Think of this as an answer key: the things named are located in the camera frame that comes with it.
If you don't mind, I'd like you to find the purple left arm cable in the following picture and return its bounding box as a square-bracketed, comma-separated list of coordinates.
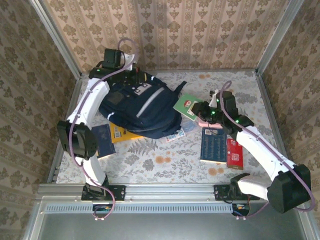
[68, 37, 141, 222]

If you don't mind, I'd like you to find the clear plastic supply pack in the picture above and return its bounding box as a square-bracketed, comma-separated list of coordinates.
[166, 117, 198, 143]

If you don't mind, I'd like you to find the aluminium side rail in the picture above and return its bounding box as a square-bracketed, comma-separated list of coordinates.
[254, 72, 297, 183]
[46, 74, 83, 185]

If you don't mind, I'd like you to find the aluminium cross rail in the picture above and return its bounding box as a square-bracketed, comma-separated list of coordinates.
[37, 183, 307, 201]

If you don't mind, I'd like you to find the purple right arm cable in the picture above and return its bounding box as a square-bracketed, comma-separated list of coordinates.
[219, 80, 316, 222]

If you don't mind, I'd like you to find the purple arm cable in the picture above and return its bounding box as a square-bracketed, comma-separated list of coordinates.
[68, 37, 141, 222]
[219, 80, 316, 222]

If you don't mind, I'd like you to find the black controller board with wires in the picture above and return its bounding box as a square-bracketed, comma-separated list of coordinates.
[231, 203, 251, 217]
[91, 203, 114, 218]

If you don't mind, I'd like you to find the pink case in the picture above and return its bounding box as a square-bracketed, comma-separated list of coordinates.
[198, 118, 223, 130]

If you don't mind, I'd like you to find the yellow book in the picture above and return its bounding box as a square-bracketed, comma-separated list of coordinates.
[109, 122, 146, 144]

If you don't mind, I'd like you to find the red box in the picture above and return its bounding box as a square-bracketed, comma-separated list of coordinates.
[226, 138, 244, 171]

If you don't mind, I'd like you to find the small dark navy book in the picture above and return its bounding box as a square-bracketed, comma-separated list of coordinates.
[91, 124, 117, 160]

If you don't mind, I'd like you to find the blue book with gold text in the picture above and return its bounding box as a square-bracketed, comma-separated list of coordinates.
[199, 127, 228, 163]

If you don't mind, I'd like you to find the aluminium frame post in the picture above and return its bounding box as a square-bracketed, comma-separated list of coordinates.
[255, 0, 305, 76]
[29, 0, 83, 79]

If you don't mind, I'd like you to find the green notebook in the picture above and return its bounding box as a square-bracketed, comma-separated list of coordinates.
[172, 93, 203, 122]

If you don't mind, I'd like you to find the grey metal panel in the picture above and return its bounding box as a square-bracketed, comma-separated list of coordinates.
[23, 197, 316, 240]

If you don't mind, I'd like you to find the grey vented cable duct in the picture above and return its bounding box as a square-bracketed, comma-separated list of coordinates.
[44, 203, 235, 215]

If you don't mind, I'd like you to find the navy blue backpack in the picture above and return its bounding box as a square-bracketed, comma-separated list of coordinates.
[98, 71, 188, 140]

